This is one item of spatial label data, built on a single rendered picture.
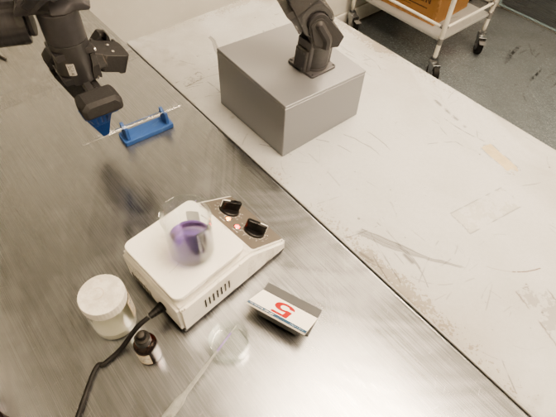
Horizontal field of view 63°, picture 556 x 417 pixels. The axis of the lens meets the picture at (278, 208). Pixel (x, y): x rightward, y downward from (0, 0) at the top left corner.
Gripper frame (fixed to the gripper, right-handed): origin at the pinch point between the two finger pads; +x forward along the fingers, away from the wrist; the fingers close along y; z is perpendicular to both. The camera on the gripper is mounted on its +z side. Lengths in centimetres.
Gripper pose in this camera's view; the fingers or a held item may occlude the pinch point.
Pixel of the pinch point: (89, 103)
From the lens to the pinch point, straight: 84.3
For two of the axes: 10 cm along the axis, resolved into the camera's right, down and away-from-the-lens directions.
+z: 8.0, -4.4, 4.0
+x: -0.4, 6.2, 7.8
